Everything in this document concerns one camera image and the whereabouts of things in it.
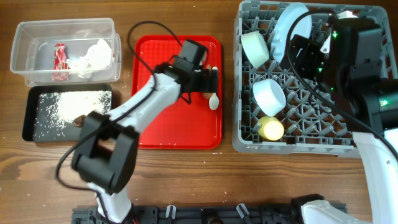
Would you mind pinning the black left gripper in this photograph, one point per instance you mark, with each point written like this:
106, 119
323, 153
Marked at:
203, 84

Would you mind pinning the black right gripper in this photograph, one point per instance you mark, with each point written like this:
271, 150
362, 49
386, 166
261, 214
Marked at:
309, 51

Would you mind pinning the white plastic spoon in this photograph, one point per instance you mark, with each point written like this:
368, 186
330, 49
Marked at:
214, 100

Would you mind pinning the light blue plate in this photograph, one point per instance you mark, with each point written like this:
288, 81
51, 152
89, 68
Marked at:
284, 23

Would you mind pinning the green bowl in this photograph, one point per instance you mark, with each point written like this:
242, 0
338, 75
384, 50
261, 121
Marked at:
255, 48

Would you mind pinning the light blue bowl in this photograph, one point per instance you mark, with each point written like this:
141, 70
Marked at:
269, 96

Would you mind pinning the yellow plastic cup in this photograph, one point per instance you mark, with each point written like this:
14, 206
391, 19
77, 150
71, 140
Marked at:
270, 128

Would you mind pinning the white napkin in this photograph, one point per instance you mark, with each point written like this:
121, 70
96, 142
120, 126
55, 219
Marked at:
97, 57

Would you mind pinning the brown food scrap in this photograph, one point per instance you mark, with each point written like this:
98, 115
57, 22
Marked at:
79, 121

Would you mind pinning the red snack wrapper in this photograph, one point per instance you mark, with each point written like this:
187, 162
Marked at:
60, 63

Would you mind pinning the white cooked rice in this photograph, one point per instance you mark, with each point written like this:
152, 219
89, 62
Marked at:
56, 113

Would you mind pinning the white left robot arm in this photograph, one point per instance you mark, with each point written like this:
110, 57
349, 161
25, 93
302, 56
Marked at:
105, 156

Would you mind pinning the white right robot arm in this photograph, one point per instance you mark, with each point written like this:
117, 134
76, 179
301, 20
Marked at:
350, 83

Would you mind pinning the grey dishwasher rack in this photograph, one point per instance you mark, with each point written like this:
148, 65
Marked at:
309, 125

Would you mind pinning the black food waste tray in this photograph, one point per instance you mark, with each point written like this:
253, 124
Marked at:
33, 99

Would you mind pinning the red serving tray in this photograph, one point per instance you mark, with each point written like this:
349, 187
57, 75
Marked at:
180, 126

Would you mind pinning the clear plastic storage bin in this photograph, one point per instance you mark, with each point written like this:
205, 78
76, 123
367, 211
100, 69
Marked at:
34, 42

